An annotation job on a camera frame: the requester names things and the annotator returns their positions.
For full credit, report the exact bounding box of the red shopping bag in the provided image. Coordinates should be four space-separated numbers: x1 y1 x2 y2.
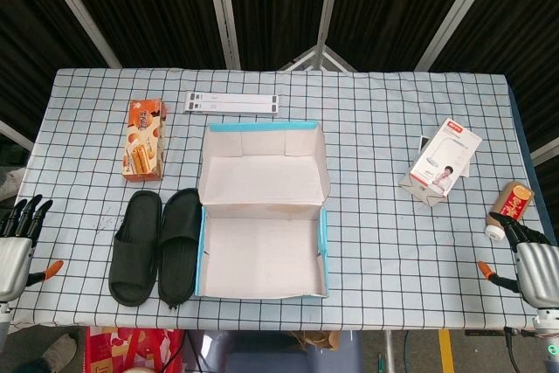
85 326 187 373

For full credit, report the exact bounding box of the white metal frame post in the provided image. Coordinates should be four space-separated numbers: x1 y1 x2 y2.
313 0 344 70
204 0 242 70
33 0 122 69
413 0 506 71

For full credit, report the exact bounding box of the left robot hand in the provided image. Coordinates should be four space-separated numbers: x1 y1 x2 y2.
0 193 65 302

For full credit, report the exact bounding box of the light blue shoe box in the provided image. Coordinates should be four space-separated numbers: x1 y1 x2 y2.
195 121 332 300

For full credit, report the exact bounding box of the brown paper bag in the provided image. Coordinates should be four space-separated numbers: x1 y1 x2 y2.
289 329 342 352

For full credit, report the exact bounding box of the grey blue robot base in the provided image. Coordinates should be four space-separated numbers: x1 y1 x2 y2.
186 329 363 373

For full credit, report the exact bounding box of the metal table leg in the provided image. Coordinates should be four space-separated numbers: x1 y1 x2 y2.
383 330 396 373

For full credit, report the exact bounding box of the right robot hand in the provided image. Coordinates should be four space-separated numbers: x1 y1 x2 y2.
477 211 559 309

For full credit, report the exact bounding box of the white lamp box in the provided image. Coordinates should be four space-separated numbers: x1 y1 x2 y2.
397 117 483 208

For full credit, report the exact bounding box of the triangular metal frame brace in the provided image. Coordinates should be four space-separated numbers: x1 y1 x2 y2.
279 45 357 73

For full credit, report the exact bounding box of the grey sneaker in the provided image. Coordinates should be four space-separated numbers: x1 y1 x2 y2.
41 333 79 368

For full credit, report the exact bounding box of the black slipper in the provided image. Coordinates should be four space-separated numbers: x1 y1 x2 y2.
157 187 204 309
107 190 163 307

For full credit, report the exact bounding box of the orange biscuit box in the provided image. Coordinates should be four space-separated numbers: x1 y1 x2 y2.
121 99 168 183

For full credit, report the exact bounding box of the white label strip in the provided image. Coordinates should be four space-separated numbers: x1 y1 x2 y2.
184 91 281 107
183 100 280 118

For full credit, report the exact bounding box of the brown drink bottle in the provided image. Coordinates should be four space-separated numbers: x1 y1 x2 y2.
485 180 535 242

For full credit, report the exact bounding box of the blue checkered tablecloth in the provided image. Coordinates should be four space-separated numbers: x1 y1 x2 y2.
0 67 553 331

